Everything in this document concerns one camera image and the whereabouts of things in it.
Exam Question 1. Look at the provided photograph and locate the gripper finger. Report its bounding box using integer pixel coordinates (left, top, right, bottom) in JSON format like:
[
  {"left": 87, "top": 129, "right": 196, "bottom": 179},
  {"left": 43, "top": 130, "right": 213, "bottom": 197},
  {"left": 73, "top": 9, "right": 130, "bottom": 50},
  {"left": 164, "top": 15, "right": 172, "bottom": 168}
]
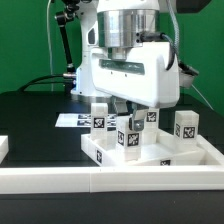
[
  {"left": 129, "top": 103, "right": 148, "bottom": 132},
  {"left": 113, "top": 97, "right": 128, "bottom": 115}
]

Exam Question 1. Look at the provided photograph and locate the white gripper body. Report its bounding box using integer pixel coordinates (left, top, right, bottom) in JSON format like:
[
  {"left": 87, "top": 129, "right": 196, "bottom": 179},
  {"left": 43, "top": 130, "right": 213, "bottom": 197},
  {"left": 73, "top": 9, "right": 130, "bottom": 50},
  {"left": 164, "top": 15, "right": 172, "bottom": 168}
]
[{"left": 91, "top": 42, "right": 180, "bottom": 108}]

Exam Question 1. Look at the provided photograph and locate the white square table top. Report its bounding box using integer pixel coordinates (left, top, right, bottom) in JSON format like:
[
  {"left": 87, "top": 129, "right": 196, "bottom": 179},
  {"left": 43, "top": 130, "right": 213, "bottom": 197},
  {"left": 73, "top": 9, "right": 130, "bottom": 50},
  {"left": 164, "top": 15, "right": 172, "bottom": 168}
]
[{"left": 81, "top": 129, "right": 224, "bottom": 167}]

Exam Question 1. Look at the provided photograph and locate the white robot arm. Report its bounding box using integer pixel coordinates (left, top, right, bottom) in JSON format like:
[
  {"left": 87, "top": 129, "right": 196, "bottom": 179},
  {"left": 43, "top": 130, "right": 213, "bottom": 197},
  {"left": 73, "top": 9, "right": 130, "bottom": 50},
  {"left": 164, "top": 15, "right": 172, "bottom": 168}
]
[{"left": 75, "top": 0, "right": 212, "bottom": 131}]

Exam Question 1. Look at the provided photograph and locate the white base marker plate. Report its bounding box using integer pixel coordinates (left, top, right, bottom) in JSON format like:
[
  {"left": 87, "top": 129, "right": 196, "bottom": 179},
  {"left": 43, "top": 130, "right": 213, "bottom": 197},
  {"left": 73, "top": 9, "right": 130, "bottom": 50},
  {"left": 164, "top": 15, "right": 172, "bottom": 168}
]
[{"left": 55, "top": 113, "right": 116, "bottom": 128}]

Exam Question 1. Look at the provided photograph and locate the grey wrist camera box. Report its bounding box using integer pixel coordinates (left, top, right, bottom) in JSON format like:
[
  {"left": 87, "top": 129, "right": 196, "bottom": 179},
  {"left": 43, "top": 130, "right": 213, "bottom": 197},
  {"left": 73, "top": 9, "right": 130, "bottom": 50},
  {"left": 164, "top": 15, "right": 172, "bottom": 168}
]
[{"left": 179, "top": 62, "right": 199, "bottom": 88}]

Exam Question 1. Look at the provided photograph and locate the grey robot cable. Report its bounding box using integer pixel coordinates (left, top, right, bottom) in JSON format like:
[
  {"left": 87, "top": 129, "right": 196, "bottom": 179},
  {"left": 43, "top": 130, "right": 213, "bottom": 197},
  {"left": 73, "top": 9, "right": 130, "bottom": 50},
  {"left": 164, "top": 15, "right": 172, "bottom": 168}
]
[{"left": 190, "top": 83, "right": 214, "bottom": 111}]

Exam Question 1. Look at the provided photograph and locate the black cable bundle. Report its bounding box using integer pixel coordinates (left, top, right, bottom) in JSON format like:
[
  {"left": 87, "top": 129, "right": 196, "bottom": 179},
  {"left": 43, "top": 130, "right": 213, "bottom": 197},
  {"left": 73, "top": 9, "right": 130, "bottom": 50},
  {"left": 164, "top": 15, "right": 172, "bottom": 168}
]
[{"left": 17, "top": 73, "right": 76, "bottom": 93}]

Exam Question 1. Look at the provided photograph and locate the white cable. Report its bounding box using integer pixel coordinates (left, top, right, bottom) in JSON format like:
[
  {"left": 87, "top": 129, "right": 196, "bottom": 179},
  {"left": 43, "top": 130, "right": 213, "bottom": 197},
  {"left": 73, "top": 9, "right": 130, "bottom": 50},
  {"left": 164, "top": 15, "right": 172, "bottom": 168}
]
[{"left": 46, "top": 0, "right": 56, "bottom": 92}]

